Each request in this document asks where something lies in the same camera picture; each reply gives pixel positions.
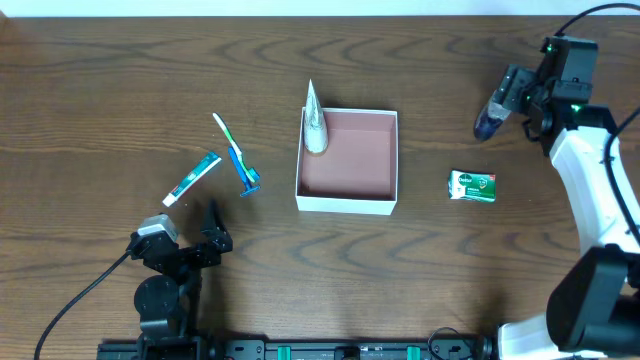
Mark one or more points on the green white toothpaste tube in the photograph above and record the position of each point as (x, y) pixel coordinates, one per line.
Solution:
(205, 165)

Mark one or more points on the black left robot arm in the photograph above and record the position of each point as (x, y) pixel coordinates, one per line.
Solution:
(168, 302)

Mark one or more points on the blue disposable razor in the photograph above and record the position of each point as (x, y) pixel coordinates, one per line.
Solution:
(248, 185)

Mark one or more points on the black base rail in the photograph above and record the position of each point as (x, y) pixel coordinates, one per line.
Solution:
(440, 345)

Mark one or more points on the white box with pink interior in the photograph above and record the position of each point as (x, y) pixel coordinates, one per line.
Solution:
(358, 172)

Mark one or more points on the clear bottle with blue liquid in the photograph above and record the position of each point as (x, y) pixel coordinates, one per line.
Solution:
(487, 122)

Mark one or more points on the green soap bar package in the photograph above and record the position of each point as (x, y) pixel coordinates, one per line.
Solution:
(470, 186)

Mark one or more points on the white patterned cream tube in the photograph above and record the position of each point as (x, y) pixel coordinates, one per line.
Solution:
(315, 131)

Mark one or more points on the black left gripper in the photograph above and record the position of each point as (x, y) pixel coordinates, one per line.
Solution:
(201, 251)

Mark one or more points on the green white toothbrush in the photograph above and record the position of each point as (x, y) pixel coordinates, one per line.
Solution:
(251, 173)

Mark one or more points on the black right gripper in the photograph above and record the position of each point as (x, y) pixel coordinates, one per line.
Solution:
(516, 88)

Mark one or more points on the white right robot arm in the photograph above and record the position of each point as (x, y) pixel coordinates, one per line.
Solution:
(587, 315)

